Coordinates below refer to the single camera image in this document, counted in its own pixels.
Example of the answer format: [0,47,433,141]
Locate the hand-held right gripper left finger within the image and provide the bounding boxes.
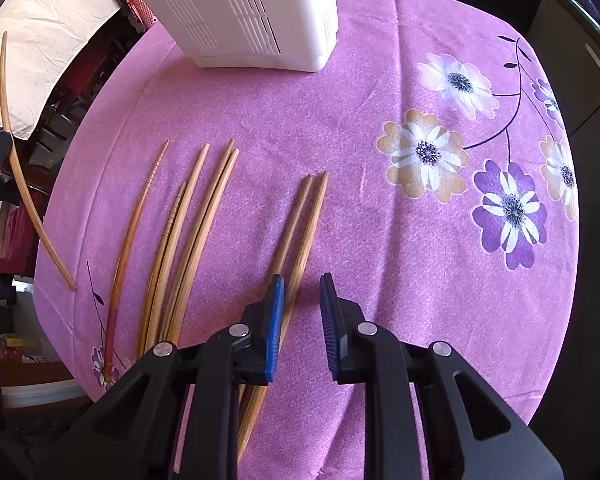
[35,274,286,480]

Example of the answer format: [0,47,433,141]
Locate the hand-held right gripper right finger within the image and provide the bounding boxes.
[319,273,566,480]

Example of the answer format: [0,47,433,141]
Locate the light curved wooden chopstick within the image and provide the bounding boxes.
[0,31,78,291]

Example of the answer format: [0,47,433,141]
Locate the brown ridged wooden chopstick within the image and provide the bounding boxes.
[138,181,188,359]

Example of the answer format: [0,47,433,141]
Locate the red-ended wooden chopstick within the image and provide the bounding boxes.
[101,140,171,390]

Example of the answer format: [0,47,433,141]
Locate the dark wooden chair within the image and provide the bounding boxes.
[27,45,131,171]

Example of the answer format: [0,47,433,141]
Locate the white hanging cloth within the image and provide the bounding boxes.
[0,0,123,141]

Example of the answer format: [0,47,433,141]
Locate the pink floral tablecloth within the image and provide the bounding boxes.
[32,0,581,480]

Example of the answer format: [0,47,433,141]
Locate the dark green kitchen cabinets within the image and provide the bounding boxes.
[455,0,600,136]

